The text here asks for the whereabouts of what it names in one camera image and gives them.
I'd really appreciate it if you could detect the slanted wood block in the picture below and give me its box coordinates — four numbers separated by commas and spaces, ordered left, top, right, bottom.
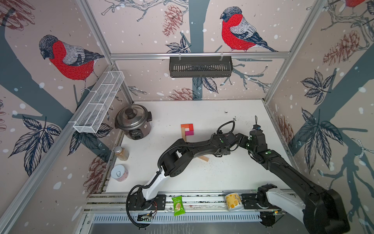
199, 156, 209, 162

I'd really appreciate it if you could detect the magenta block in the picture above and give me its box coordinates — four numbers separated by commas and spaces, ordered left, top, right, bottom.
185, 131, 194, 136

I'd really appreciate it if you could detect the thin wood block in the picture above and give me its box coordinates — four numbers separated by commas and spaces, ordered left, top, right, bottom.
181, 127, 187, 141

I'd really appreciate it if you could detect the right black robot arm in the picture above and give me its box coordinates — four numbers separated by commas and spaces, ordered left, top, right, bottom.
246, 129, 350, 234

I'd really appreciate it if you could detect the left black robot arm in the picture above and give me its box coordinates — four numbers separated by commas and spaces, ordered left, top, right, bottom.
126, 131, 245, 210

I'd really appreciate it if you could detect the yellow snack can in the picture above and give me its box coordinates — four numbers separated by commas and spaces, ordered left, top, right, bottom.
225, 193, 244, 212

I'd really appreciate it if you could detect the green snack packet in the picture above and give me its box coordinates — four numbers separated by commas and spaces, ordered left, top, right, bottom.
172, 196, 186, 216

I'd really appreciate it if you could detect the glass spice jar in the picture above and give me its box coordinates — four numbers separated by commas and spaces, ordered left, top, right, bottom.
114, 146, 130, 161

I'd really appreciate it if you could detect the pink drink can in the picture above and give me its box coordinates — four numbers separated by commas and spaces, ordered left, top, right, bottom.
111, 164, 129, 182

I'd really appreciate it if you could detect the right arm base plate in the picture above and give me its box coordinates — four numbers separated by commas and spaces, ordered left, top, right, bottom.
241, 184, 280, 210

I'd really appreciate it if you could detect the black hanging wall basket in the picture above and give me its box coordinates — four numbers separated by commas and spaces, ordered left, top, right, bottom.
169, 56, 233, 78

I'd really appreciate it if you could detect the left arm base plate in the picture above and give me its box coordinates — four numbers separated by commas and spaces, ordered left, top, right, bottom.
126, 194, 166, 211

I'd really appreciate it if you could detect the white wire mesh basket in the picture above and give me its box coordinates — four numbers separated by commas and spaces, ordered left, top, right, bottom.
73, 71, 124, 133

